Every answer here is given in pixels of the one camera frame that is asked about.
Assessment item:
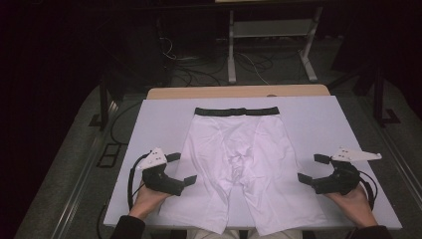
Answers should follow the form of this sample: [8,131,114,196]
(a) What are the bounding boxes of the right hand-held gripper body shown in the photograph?
[312,145,383,196]

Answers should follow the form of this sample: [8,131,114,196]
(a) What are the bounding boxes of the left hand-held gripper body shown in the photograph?
[135,147,186,197]

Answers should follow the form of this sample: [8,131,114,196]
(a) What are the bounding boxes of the white shorts with black waistband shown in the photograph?
[158,106,327,237]

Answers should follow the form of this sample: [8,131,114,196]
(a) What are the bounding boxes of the person's left hand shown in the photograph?
[128,180,173,221]

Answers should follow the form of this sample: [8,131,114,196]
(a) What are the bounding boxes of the person's right hand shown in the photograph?
[323,182,379,228]

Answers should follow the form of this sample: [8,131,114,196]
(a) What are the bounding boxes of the dark metal stand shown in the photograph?
[372,66,401,127]
[89,78,120,131]

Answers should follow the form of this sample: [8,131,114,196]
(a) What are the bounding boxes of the dark equipment case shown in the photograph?
[108,19,175,89]

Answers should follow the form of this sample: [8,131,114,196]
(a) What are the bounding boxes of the white metal stand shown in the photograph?
[227,6,323,85]

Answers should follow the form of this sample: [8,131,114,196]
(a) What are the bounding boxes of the left hand-held gripper black cable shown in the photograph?
[126,151,152,212]

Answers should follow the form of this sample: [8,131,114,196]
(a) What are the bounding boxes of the hand-held gripper black cable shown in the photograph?
[126,151,152,212]
[356,168,379,212]

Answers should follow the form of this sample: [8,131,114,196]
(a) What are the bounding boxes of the right hand-held gripper black cable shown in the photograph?
[356,168,379,212]

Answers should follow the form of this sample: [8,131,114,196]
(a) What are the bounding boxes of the black floor cable loop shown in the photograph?
[108,101,143,145]

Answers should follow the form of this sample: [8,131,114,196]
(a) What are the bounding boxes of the tangle of black floor cables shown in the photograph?
[173,54,231,88]

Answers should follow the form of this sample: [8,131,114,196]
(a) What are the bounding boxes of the white floor cable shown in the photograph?
[236,51,271,86]

